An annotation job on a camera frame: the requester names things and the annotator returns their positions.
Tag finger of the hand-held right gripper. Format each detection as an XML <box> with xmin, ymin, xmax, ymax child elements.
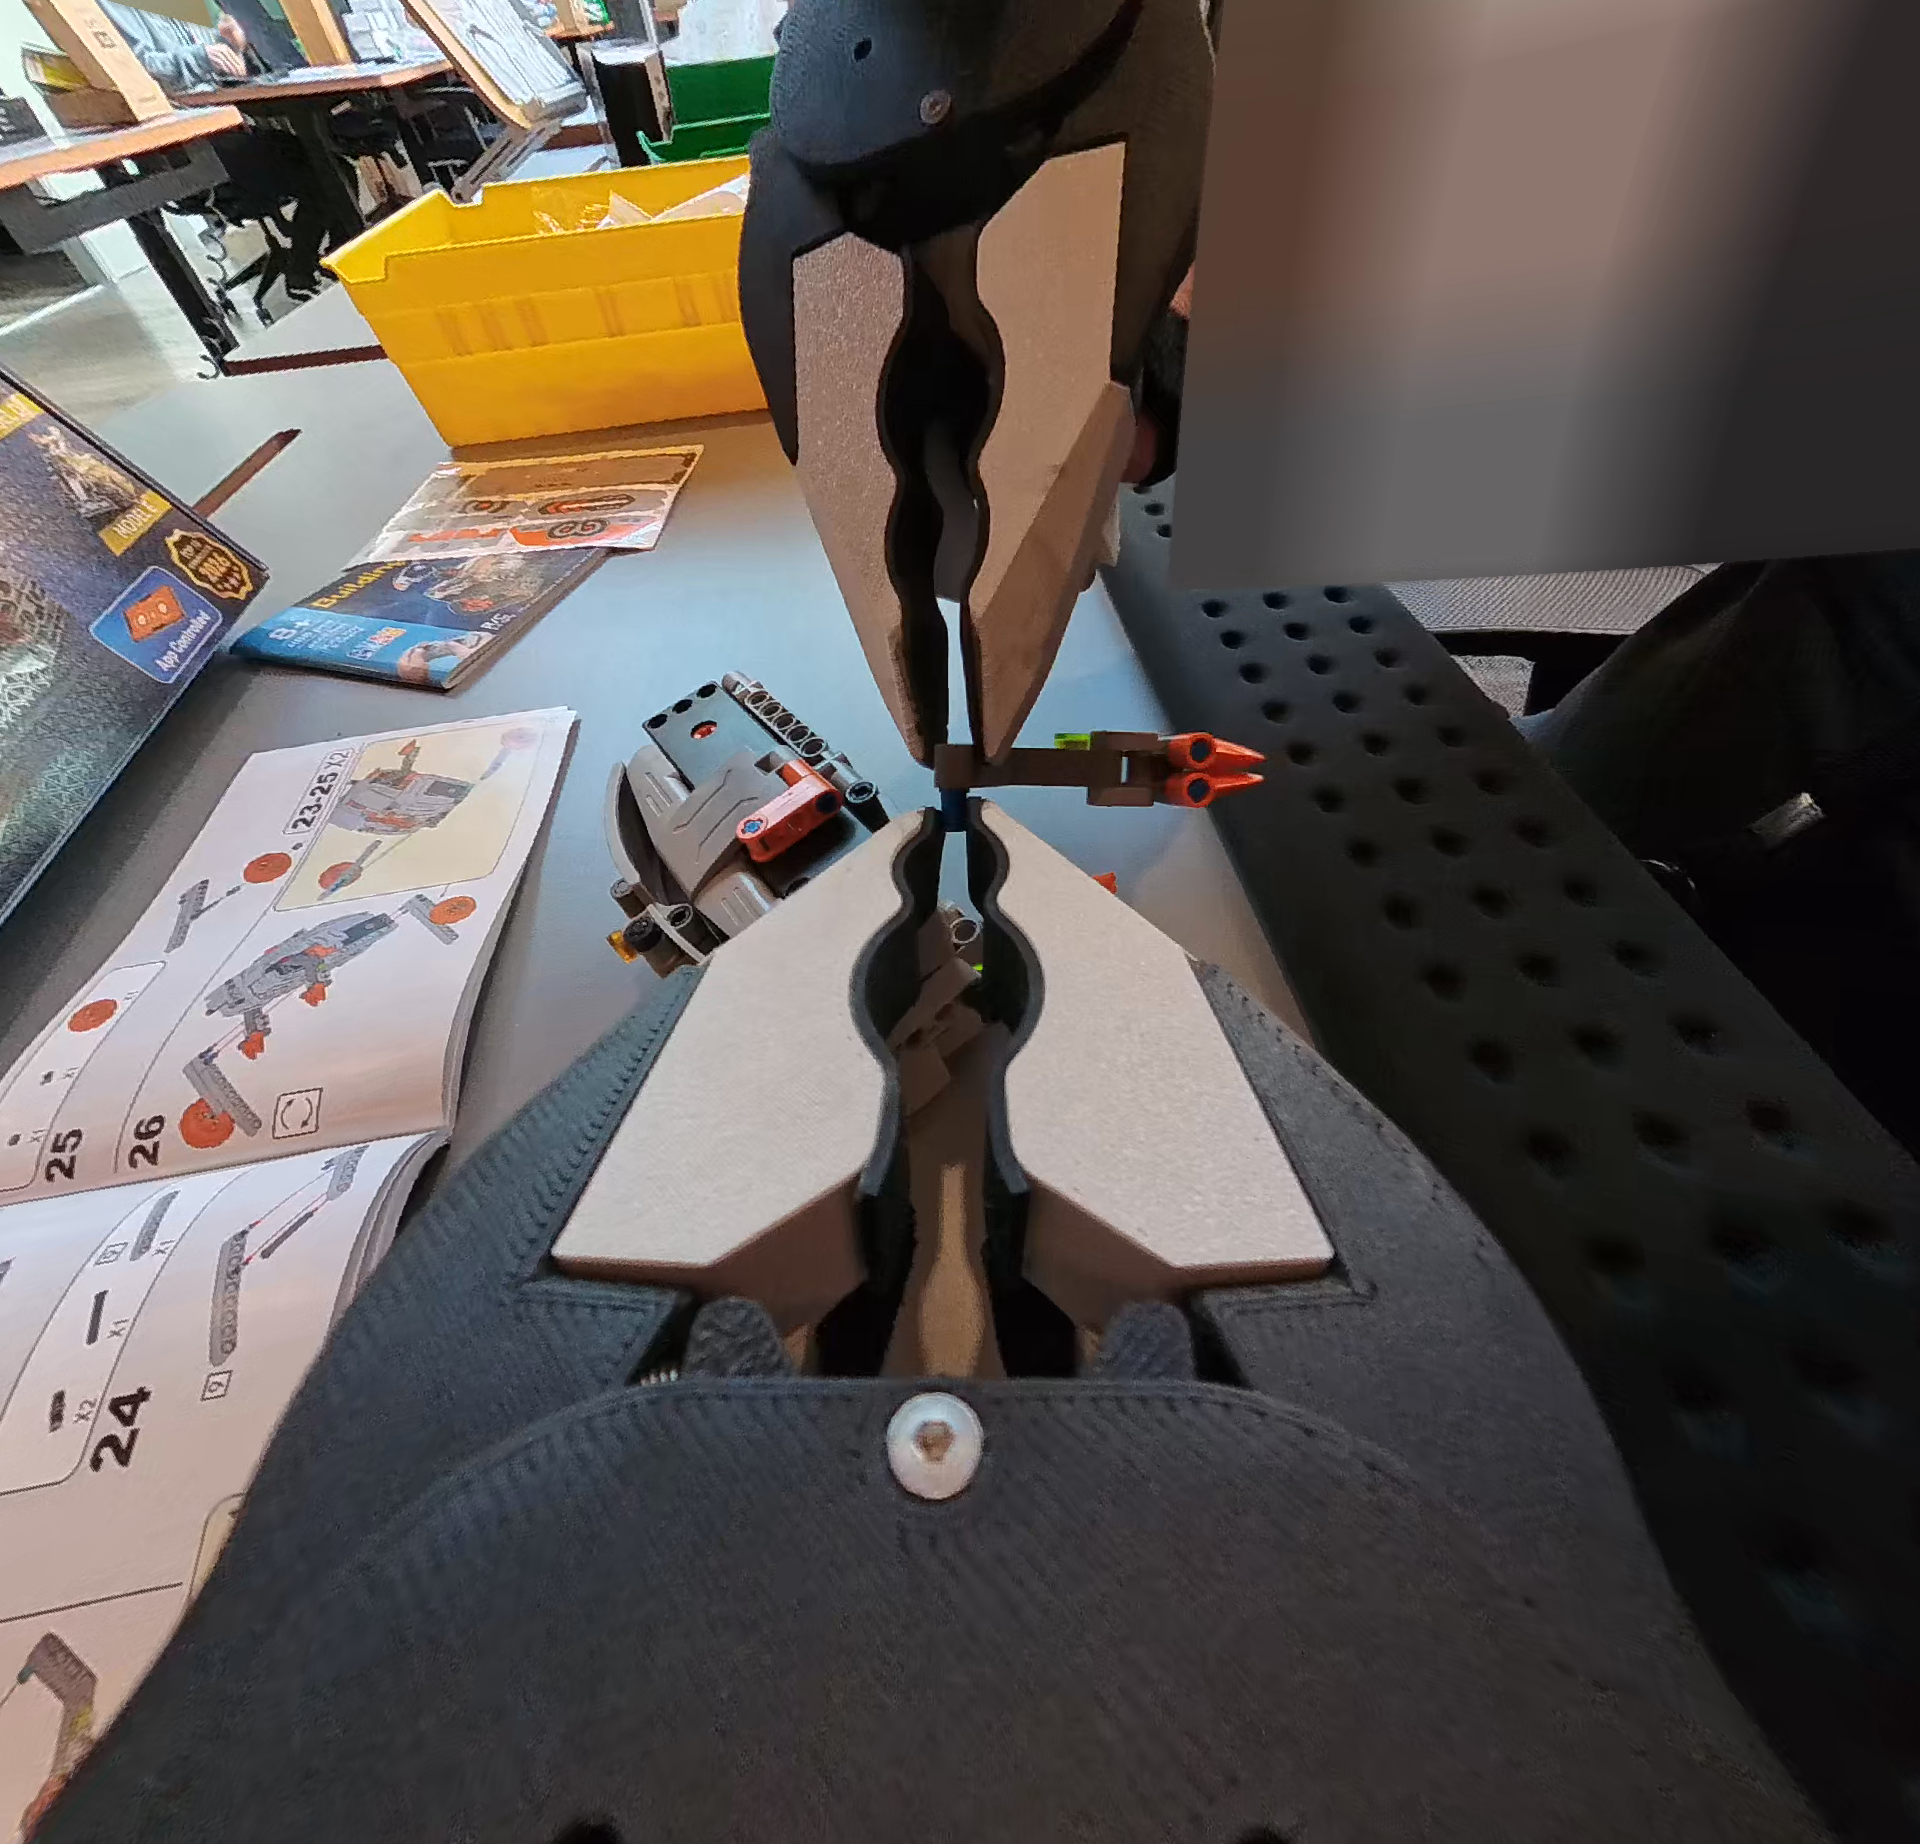
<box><xmin>959</xmin><ymin>138</ymin><xmax>1141</xmax><ymax>761</ymax></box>
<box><xmin>792</xmin><ymin>229</ymin><xmax>964</xmax><ymax>769</ymax></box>

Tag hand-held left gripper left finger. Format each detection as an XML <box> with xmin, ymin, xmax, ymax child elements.
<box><xmin>550</xmin><ymin>805</ymin><xmax>948</xmax><ymax>1337</ymax></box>

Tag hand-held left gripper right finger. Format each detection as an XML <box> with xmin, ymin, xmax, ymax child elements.
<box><xmin>959</xmin><ymin>800</ymin><xmax>1339</xmax><ymax>1337</ymax></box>

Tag grey brick-built toy robot body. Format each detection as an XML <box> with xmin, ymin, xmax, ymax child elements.
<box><xmin>605</xmin><ymin>671</ymin><xmax>1126</xmax><ymax>1112</ymax></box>

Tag toy arm with orange claws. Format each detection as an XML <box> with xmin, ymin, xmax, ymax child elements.
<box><xmin>931</xmin><ymin>729</ymin><xmax>1267</xmax><ymax>812</ymax></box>

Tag green plastic crate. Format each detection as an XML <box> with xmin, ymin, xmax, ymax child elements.
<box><xmin>636</xmin><ymin>55</ymin><xmax>783</xmax><ymax>168</ymax></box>

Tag black waste bin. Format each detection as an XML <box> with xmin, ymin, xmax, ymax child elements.
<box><xmin>589</xmin><ymin>41</ymin><xmax>673</xmax><ymax>154</ymax></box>

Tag clear plastic bags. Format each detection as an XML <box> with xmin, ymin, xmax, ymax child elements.
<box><xmin>516</xmin><ymin>176</ymin><xmax>751</xmax><ymax>236</ymax></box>

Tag yellow plastic bin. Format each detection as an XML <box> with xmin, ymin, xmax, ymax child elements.
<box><xmin>321</xmin><ymin>157</ymin><xmax>777</xmax><ymax>450</ymax></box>

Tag sticker sheet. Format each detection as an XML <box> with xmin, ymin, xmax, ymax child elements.
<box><xmin>367</xmin><ymin>444</ymin><xmax>706</xmax><ymax>565</ymax></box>

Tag black perforated chair back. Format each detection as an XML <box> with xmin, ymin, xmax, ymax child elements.
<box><xmin>1111</xmin><ymin>479</ymin><xmax>1920</xmax><ymax>1844</ymax></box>

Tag tilted white board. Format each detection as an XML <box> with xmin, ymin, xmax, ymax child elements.
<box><xmin>337</xmin><ymin>0</ymin><xmax>589</xmax><ymax>132</ymax></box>

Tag open building instruction booklet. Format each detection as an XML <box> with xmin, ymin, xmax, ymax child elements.
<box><xmin>0</xmin><ymin>705</ymin><xmax>582</xmax><ymax>1742</ymax></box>

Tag blue closed booklet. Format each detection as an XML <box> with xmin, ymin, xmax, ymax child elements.
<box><xmin>232</xmin><ymin>545</ymin><xmax>612</xmax><ymax>694</ymax></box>

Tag brown wooden stick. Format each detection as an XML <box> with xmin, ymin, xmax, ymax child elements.
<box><xmin>193</xmin><ymin>429</ymin><xmax>303</xmax><ymax>521</ymax></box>

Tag black office chair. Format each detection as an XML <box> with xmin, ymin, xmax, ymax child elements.
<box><xmin>195</xmin><ymin>120</ymin><xmax>345</xmax><ymax>323</ymax></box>

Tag wooden table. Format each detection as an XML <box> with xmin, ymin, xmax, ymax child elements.
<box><xmin>0</xmin><ymin>105</ymin><xmax>250</xmax><ymax>378</ymax></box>

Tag dark toy set box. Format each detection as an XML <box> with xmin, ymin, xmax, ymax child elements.
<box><xmin>0</xmin><ymin>367</ymin><xmax>272</xmax><ymax>926</ymax></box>

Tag cardboard box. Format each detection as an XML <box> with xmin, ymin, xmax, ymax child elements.
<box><xmin>5</xmin><ymin>0</ymin><xmax>179</xmax><ymax>124</ymax></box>

